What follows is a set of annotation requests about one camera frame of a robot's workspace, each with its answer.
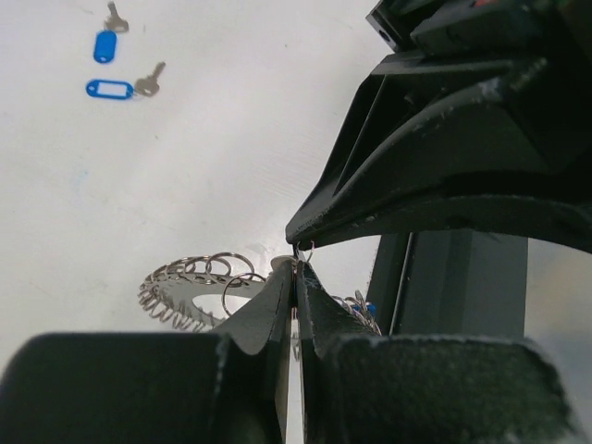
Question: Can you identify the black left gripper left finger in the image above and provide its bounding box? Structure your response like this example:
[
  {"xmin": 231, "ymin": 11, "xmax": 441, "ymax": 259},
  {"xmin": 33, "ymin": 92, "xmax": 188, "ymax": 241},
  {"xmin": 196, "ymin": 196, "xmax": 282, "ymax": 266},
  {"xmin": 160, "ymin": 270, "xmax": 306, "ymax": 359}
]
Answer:
[{"xmin": 1, "ymin": 262, "xmax": 294, "ymax": 443}]

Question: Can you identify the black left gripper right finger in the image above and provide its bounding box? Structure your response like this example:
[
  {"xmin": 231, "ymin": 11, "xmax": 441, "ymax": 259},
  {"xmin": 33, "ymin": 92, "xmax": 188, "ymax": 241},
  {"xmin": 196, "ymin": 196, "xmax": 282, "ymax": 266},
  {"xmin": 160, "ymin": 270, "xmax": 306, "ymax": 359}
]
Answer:
[{"xmin": 295, "ymin": 262, "xmax": 587, "ymax": 443}]

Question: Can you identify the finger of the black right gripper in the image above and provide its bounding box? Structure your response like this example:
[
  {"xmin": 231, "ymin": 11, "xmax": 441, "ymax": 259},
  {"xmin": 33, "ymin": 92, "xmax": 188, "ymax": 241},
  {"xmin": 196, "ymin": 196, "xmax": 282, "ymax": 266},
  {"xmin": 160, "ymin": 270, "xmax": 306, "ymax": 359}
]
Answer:
[
  {"xmin": 295, "ymin": 194, "xmax": 591, "ymax": 253},
  {"xmin": 286, "ymin": 54, "xmax": 591, "ymax": 241}
]

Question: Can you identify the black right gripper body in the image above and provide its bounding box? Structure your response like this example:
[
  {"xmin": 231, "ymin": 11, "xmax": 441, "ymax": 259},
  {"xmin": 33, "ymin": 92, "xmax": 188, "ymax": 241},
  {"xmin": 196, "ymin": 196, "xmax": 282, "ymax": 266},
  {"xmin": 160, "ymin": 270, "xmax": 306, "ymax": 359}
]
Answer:
[{"xmin": 366, "ymin": 1, "xmax": 591, "ymax": 65}]

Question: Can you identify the metal key organizer ring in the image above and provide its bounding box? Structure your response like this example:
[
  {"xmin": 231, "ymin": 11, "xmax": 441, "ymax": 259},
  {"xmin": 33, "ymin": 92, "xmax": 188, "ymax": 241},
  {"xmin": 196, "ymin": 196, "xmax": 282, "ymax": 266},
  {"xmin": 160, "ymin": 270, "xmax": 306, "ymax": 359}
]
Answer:
[{"xmin": 137, "ymin": 251, "xmax": 383, "ymax": 337}]

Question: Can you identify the blue windowed tag key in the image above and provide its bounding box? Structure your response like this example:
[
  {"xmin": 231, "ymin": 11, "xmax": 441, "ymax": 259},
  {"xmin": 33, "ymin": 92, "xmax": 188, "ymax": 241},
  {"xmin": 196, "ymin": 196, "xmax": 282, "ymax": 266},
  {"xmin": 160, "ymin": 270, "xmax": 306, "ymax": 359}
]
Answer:
[{"xmin": 85, "ymin": 62, "xmax": 167, "ymax": 101}]

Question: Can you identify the solid blue tag key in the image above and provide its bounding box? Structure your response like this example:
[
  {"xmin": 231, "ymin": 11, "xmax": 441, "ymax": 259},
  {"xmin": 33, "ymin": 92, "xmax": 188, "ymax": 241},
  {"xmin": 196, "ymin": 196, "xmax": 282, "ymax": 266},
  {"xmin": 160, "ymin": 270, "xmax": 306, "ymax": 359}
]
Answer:
[{"xmin": 92, "ymin": 1, "xmax": 130, "ymax": 64}]

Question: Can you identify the blue tag key on ring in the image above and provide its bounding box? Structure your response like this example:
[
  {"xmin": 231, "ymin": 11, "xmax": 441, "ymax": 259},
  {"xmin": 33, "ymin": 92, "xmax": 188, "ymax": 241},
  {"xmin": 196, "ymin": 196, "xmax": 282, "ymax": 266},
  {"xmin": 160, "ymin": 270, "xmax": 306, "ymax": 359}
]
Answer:
[{"xmin": 348, "ymin": 298, "xmax": 376, "ymax": 319}]

